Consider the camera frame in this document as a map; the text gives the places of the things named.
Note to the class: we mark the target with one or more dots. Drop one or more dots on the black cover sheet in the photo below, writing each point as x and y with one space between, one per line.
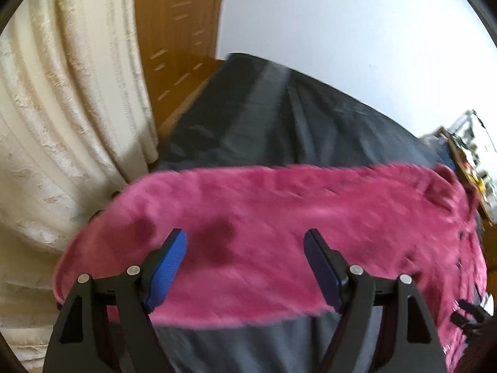
279 116

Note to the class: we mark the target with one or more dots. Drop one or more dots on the cluttered shelf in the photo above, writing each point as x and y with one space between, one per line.
468 159

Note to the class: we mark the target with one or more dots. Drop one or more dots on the pink fleece robe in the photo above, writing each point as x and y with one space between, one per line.
271 217

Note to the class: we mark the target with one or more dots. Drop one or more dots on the wooden door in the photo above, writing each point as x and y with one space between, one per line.
176 27

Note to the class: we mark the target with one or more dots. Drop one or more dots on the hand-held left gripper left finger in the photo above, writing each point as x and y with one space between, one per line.
167 272

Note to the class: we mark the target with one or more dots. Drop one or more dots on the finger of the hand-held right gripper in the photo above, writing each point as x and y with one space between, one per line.
473 309
464 320

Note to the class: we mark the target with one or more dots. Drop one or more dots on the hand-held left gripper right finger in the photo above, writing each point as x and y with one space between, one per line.
324 272

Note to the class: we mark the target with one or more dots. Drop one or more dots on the cream patterned curtain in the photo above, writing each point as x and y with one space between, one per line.
66 116

